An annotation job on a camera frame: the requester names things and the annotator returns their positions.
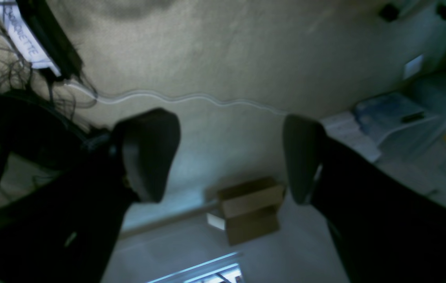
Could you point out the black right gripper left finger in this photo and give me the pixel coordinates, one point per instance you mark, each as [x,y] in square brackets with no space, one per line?
[65,232]

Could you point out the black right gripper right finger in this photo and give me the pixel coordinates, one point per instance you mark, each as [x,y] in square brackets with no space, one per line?
[383,231]

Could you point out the clear plastic storage bin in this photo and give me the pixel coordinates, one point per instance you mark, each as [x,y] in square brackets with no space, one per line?
[409,129]

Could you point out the white perforated box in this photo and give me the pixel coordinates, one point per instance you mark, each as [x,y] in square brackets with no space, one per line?
[344,128]

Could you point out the brown cardboard box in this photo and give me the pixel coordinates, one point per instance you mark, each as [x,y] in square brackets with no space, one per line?
[250,210]

